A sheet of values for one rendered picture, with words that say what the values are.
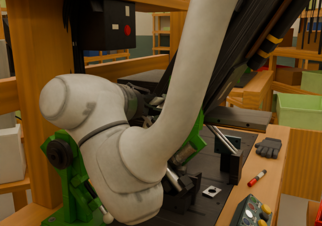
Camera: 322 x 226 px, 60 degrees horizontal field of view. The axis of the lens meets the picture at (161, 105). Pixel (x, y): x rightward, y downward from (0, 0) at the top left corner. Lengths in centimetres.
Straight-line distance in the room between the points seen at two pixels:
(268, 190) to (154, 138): 66
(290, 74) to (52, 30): 346
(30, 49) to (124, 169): 48
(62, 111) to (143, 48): 1079
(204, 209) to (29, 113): 58
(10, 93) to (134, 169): 53
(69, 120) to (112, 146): 9
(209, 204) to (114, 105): 51
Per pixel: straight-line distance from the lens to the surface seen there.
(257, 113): 103
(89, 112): 49
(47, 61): 84
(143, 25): 1120
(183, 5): 133
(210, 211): 88
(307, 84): 371
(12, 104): 89
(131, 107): 60
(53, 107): 49
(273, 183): 107
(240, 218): 78
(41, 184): 95
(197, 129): 84
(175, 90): 39
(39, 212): 97
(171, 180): 85
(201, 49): 38
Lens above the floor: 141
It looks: 15 degrees down
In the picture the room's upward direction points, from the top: straight up
